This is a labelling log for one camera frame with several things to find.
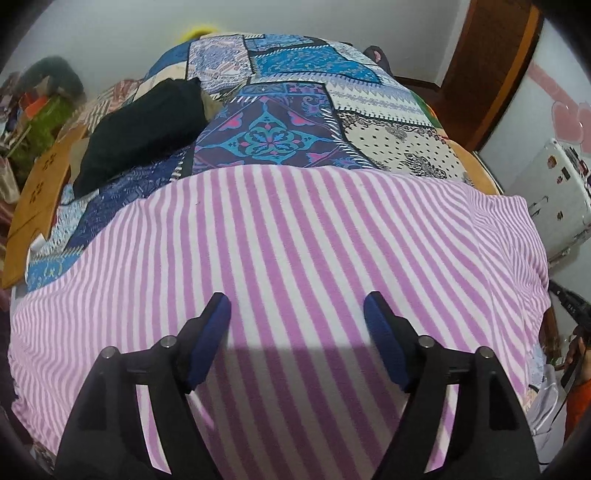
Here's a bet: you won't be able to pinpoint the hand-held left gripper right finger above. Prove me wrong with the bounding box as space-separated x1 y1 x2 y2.
364 292 541 480

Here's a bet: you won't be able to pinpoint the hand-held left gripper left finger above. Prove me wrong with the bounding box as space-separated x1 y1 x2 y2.
55 292 232 480

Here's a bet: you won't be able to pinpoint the pink striped pants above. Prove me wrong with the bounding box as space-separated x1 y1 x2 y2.
9 165 552 480

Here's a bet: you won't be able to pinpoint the person's right forearm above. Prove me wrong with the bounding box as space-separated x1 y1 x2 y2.
564 369 591 444

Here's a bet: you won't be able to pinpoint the person's right hand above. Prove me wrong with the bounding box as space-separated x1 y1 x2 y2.
566 337 586 370

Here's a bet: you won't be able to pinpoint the shiny white cloth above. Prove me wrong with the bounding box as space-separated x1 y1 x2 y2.
522 364 568 444

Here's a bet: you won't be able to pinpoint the white suitcase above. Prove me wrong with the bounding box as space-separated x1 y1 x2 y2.
503 138 591 266

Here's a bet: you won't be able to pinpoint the blue patchwork blanket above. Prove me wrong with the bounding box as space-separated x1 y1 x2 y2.
25 32 476 294

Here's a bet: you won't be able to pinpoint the white wardrobe door pink hearts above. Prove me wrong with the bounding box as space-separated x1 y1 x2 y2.
478 18 591 195

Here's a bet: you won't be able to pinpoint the black folded garment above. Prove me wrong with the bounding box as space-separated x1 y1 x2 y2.
73 78 211 198

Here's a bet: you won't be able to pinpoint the wooden folding lap table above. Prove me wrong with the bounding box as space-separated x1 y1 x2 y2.
0 124 88 291

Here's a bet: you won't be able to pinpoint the orange striped bedsheet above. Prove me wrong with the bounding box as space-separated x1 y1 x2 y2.
78 78 144 134

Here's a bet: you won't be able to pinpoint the brown wooden door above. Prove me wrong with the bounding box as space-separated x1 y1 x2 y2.
436 0 543 153

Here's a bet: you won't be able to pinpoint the green storage bag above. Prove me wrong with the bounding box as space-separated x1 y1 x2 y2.
9 92 77 176

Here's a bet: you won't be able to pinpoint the grey bag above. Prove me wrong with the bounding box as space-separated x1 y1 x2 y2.
365 45 393 75

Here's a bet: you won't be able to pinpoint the grey plush pillow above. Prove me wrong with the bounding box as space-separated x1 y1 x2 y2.
23 55 86 100

